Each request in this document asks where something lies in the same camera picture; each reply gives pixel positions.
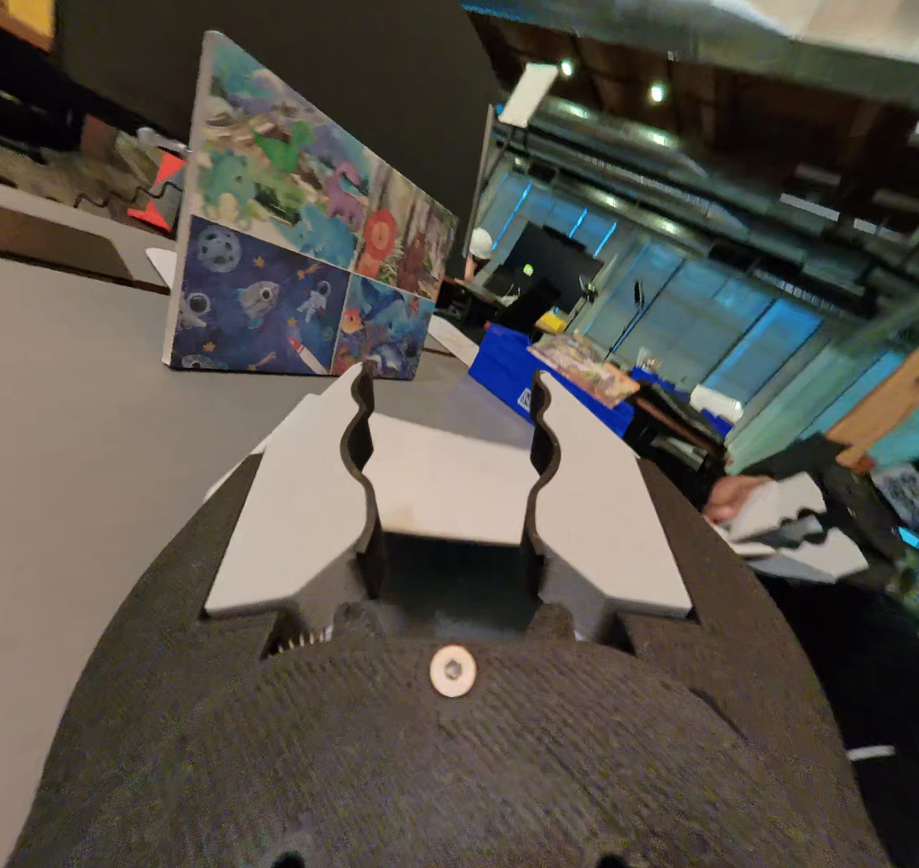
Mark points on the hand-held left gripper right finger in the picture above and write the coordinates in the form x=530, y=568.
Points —
x=610, y=523

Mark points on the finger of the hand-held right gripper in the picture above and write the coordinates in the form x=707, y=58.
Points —
x=775, y=505
x=825, y=559

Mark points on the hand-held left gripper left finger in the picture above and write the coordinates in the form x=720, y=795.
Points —
x=294, y=523

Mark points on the person's right forearm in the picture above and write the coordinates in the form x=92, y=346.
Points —
x=790, y=458

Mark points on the person's right hand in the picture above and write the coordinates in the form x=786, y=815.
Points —
x=732, y=494

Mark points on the person in black jacket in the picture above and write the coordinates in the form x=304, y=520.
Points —
x=847, y=667

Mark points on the blue plastic bin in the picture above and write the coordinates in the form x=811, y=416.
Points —
x=502, y=372

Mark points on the illustrated puzzle box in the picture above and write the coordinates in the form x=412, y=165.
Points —
x=287, y=236

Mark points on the white stand base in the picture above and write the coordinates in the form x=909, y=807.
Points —
x=161, y=265

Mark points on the white hard hat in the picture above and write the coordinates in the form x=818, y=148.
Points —
x=479, y=240

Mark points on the red floor object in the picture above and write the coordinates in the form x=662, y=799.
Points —
x=161, y=193

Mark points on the black partition panel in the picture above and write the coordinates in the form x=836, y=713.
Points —
x=323, y=35

